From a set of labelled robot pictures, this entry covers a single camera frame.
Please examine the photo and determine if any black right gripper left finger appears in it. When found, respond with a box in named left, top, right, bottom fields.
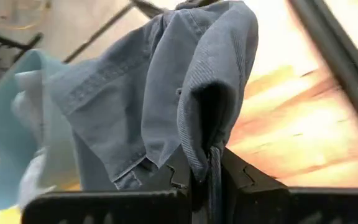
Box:
left=143, top=145, right=195, bottom=195

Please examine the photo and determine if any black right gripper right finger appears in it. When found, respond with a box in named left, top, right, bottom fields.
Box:
left=221, top=147, right=288, bottom=200

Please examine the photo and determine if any blue denim baseball cap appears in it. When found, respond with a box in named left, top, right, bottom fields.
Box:
left=46, top=0, right=260, bottom=224

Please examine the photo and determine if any black aluminium table frame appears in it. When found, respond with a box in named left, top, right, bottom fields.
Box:
left=0, top=0, right=358, bottom=146

